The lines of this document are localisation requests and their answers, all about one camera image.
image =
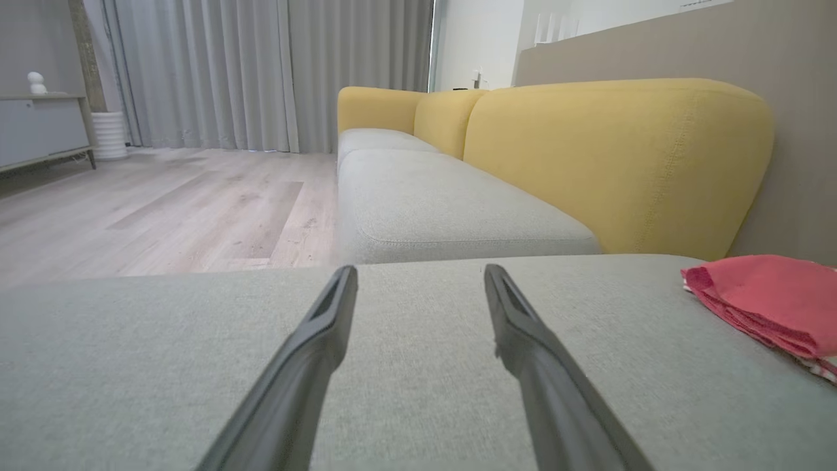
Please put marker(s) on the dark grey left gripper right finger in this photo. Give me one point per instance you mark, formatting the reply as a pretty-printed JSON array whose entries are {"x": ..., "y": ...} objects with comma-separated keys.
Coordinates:
[{"x": 562, "y": 405}]

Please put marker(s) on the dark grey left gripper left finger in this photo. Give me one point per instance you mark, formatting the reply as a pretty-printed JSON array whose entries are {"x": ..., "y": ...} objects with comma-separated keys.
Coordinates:
[{"x": 294, "y": 392}]

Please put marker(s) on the red and white striped shirt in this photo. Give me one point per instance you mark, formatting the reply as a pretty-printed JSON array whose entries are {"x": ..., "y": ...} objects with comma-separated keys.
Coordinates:
[{"x": 771, "y": 294}]

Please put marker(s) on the wide yellow sofa backrest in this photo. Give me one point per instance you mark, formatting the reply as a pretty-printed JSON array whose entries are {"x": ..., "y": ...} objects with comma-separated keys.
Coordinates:
[{"x": 621, "y": 163}]

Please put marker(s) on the small grey sofa seat cushion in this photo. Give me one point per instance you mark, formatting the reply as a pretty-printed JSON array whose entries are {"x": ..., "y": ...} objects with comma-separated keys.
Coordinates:
[{"x": 379, "y": 139}]

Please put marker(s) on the yellow sofa armrest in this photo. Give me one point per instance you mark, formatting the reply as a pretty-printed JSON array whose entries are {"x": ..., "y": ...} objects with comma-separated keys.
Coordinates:
[{"x": 376, "y": 108}]

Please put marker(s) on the narrow yellow sofa backrest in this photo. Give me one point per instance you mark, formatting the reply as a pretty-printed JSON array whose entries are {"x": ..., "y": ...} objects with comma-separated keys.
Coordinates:
[{"x": 444, "y": 121}]

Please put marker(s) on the white ribbed plant pot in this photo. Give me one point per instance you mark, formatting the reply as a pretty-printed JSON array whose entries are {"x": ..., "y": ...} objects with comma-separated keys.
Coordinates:
[{"x": 109, "y": 136}]

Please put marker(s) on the grey pleated curtain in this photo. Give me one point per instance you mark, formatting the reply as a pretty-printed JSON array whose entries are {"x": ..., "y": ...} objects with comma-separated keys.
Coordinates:
[{"x": 229, "y": 72}]

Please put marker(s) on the grey and green TV cabinet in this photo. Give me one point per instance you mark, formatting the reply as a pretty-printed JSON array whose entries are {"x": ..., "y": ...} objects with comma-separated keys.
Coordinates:
[{"x": 39, "y": 127}]

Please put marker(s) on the small white figurine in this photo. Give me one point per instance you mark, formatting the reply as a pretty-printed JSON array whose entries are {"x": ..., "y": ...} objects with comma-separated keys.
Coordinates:
[{"x": 36, "y": 84}]

